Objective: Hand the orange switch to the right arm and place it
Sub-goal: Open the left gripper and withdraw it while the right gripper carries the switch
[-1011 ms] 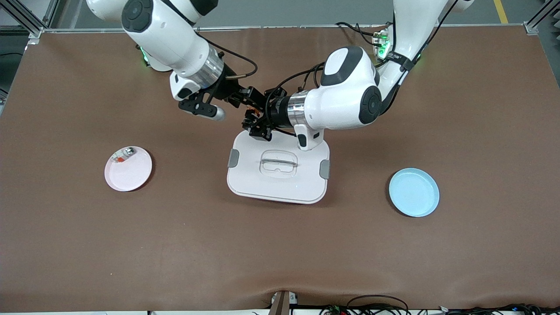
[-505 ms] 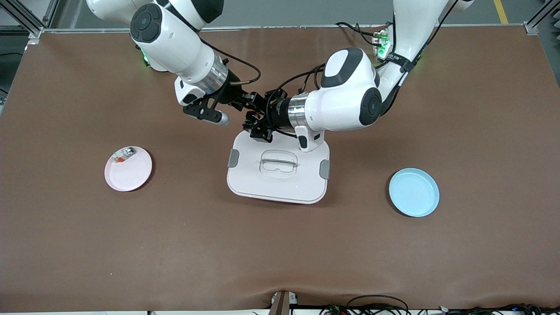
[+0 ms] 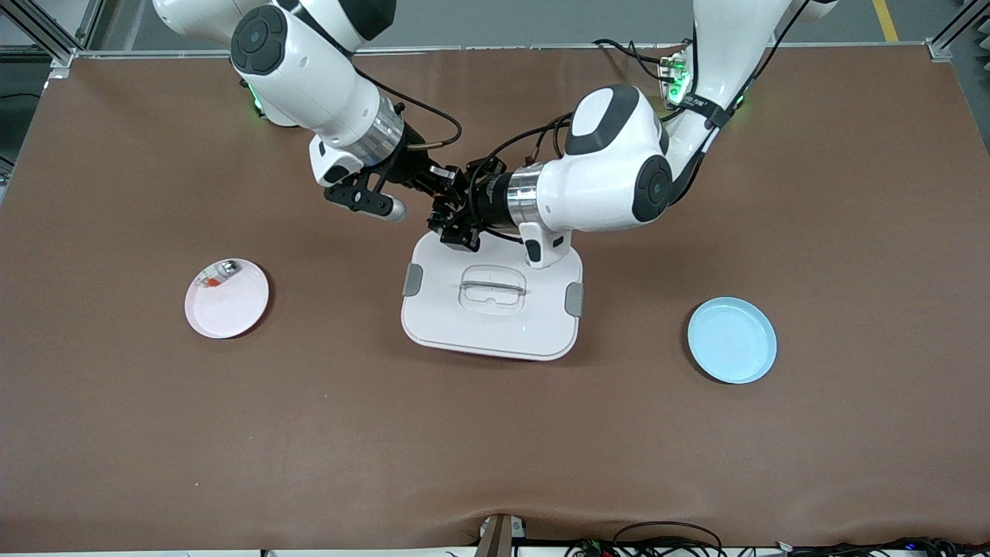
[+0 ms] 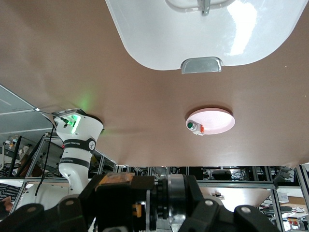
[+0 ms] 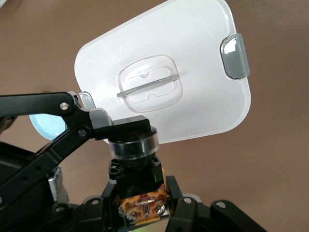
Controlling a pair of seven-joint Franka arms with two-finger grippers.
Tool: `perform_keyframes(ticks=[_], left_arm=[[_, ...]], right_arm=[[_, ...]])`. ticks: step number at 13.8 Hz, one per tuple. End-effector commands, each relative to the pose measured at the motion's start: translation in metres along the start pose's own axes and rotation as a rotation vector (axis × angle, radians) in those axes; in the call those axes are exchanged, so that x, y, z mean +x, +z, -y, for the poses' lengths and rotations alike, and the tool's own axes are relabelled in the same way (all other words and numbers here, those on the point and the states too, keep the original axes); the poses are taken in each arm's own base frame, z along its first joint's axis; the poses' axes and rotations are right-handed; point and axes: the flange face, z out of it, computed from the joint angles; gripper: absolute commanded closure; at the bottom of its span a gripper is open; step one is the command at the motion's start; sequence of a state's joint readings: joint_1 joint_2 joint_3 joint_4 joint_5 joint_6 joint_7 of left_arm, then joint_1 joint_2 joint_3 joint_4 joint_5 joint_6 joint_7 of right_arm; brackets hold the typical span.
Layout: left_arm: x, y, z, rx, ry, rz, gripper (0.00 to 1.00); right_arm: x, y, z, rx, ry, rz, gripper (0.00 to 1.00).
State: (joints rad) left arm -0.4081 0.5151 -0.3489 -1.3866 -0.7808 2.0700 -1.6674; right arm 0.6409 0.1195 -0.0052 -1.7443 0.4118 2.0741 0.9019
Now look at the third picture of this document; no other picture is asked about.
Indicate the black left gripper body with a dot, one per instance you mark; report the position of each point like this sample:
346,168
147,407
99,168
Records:
485,203

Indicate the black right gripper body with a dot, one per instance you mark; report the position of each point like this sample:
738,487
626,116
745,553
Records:
411,168

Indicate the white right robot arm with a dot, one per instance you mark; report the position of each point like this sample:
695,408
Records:
309,77

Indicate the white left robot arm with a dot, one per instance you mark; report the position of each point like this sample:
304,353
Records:
611,178

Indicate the grey box latch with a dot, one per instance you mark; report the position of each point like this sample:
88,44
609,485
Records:
574,299
412,279

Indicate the white lidded storage box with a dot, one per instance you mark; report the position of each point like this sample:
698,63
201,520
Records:
495,333

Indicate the small silver orange component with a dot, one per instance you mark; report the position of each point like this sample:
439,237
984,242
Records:
229,268

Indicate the pink round plate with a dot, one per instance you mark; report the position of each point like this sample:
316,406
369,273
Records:
232,309

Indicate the brown table mat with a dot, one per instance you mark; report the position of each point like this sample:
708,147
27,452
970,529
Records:
495,433

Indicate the blue round plate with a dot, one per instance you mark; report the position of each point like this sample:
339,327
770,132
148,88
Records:
731,340

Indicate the metal table edge rail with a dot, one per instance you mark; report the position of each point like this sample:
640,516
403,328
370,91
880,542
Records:
479,48

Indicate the brown table edge bracket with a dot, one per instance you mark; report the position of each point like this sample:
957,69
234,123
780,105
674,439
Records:
495,538

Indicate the aluminium frame post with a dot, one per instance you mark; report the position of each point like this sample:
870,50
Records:
39,31
955,31

